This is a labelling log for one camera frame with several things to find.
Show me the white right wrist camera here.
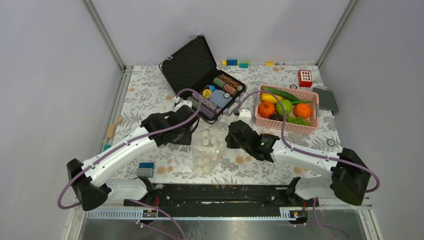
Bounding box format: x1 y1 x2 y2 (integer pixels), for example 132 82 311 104
237 109 252 125

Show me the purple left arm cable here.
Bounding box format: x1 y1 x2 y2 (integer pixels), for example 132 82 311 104
57 88 202 210

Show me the grey building baseplate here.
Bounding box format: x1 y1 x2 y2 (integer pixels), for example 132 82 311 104
312 87 339 113

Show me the green toy apple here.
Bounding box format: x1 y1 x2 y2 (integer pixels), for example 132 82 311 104
275 99 293 117

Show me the wooden toy block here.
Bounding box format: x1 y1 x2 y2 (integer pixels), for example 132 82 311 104
106 123 117 139

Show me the green toy chili pepper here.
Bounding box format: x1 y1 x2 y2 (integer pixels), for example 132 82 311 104
291 100 310 105

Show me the green toy cucumber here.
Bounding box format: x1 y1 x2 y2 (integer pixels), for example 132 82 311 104
261 87 299 102

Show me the orange toy pumpkin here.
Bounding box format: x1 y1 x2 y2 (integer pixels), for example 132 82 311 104
257 101 276 119

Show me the blue playing card deck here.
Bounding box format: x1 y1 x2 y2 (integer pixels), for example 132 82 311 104
209 89 233 109

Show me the red toy block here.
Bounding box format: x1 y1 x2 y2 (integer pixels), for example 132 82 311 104
297 70 313 88

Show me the clear zip top bag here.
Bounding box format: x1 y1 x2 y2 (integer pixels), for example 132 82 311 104
190 127 227 177

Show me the orange toy tangerine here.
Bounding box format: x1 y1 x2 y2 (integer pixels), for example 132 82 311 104
292 103 313 119

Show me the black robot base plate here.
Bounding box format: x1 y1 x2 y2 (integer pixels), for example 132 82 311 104
140 184 314 218

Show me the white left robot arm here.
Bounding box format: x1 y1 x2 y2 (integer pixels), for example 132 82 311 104
66 105 199 211

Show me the yellow big blind button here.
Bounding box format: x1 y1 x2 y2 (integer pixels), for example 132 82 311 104
202 89 213 99

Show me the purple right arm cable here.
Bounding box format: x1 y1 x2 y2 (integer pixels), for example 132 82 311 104
232 90 381 194

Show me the green toy grape bunch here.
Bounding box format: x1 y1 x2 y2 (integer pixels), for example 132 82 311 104
286 115 311 126

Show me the green purple poker chip row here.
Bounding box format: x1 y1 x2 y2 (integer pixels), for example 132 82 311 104
186 97 214 121

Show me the blue grey toy block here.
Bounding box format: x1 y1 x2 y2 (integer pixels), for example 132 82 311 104
136 162 155 178

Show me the yellow toy mango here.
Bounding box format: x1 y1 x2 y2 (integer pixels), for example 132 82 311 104
260 93 284 105

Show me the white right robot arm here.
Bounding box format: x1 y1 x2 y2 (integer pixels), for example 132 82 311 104
225 120 372 206

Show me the black poker chip case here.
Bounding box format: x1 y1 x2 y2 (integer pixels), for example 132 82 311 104
159 34 247 124

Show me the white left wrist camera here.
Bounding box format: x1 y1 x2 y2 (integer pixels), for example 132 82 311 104
173 100 193 112

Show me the blue yellow block row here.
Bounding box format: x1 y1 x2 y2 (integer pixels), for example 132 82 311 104
221 59 251 69

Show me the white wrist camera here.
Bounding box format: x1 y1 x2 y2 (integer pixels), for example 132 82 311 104
237 109 252 125
173 100 193 112

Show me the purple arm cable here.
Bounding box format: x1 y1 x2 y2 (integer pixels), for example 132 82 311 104
232 90 381 194
57 88 202 210

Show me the dark purple toy plum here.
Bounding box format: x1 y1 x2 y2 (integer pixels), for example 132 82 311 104
269 113 284 122

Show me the green brown poker chip row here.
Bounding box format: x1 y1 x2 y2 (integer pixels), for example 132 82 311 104
212 73 246 97

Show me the pink plastic basket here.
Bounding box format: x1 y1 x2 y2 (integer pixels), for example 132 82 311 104
254 84 321 135

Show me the teal toy block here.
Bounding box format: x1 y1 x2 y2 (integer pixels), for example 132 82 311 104
102 144 111 152

